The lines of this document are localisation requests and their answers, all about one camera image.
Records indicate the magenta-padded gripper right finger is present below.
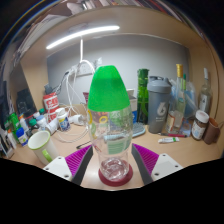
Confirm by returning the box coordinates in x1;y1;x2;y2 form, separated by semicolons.
131;143;184;186

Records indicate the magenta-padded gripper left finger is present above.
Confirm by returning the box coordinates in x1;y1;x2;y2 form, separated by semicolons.
43;144;95;186

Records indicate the clear bottle with green cap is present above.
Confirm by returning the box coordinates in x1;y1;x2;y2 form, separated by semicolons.
87;65;134;183

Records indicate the small white tube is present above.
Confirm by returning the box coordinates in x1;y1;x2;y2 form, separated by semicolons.
157;136;181;145

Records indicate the light blue hairbrush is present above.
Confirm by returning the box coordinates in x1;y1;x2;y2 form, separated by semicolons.
132;121;147;139

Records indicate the flat round red coaster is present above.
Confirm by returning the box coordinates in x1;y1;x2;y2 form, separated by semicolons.
97;159;134;187

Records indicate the red pen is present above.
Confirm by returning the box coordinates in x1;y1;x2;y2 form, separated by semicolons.
158;132;188;139

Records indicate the white power adapter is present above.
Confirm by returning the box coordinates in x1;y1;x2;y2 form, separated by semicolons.
71;114;86;126

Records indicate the white blue-labelled pill bottle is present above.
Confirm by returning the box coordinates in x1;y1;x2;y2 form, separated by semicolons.
55;108;72;132

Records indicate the grey shaker bottle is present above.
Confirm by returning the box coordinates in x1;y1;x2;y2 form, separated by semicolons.
146;75;173;134

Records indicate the blue and white box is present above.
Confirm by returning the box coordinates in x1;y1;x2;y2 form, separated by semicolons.
128;88;139;124

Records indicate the small blue and white bottle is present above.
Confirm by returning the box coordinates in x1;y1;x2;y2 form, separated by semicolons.
15;127;29;147

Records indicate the clear bottle with gold cap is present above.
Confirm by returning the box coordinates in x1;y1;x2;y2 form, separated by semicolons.
166;63;186;134

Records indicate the tall dark green bottle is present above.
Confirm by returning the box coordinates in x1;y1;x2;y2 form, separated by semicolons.
137;68;150;125

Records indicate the brown jar with white lid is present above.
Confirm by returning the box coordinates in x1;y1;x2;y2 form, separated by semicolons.
191;109;210;141

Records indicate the brown cup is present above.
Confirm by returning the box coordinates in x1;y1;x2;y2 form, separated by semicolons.
203;117;221;145

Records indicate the green mouthwash bottle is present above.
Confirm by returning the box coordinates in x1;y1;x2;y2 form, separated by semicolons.
8;112;21;141

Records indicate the large black tub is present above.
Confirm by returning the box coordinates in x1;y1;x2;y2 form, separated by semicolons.
15;88;37;116

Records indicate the clear glass bottle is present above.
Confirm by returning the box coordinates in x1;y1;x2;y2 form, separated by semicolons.
198;68;214;116

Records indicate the white mug with green handle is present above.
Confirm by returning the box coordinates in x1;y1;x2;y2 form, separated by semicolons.
27;130;60;166

